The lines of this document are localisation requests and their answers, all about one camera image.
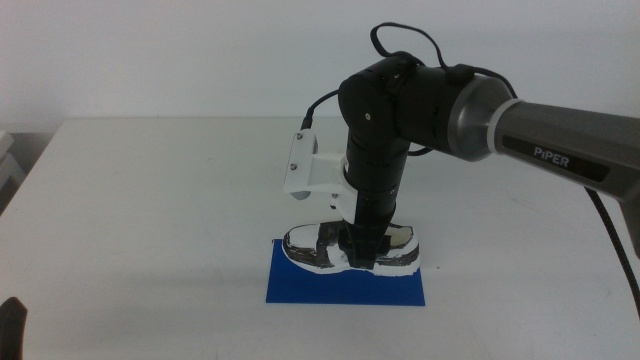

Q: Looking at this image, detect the white and black shoe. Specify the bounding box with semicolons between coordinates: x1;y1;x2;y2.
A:
281;220;421;278

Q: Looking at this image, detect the blue rectangular mat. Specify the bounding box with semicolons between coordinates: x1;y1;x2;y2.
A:
265;238;427;307

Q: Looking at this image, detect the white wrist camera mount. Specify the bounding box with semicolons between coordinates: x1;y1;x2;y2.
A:
282;128;359;225

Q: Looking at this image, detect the thin black camera cable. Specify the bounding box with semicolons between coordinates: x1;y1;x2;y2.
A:
300;21;518;157

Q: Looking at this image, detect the braided black arm cable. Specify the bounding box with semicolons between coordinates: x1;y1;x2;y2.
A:
583;186;640;321

